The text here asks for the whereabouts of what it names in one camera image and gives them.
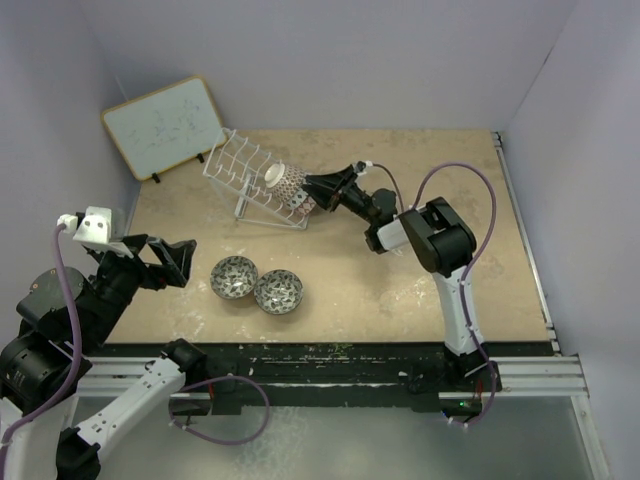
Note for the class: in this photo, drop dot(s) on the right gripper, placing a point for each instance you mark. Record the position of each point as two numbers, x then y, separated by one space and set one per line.
331 199

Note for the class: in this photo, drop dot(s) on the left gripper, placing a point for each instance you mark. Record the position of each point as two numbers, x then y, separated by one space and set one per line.
175 259

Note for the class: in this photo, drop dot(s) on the red patterned bowl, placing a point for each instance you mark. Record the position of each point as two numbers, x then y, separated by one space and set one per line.
306 206

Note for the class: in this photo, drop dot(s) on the brown patterned bowl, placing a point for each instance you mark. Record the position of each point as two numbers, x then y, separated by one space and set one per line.
284 180

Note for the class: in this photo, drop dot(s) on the grey leaf bowl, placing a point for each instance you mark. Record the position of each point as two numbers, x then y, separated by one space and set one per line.
233 277
279 292

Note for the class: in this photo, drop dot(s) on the white wire dish rack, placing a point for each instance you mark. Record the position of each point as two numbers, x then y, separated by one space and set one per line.
236 168

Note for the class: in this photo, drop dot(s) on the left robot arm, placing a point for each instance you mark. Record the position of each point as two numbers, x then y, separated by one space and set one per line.
65 319

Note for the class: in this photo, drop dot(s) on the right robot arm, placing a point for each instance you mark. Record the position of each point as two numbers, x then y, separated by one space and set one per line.
442 242

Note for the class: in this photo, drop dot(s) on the yellow framed whiteboard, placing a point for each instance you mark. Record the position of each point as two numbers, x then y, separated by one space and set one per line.
165 128

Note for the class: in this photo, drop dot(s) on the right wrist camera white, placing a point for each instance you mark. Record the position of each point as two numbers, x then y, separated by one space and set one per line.
360 167

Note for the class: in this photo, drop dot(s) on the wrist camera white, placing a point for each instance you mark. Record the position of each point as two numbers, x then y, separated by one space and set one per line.
94 226
360 167

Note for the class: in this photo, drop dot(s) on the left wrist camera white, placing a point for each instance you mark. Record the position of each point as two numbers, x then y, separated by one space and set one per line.
94 226

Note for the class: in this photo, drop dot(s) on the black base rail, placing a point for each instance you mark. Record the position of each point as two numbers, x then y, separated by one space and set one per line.
421 376

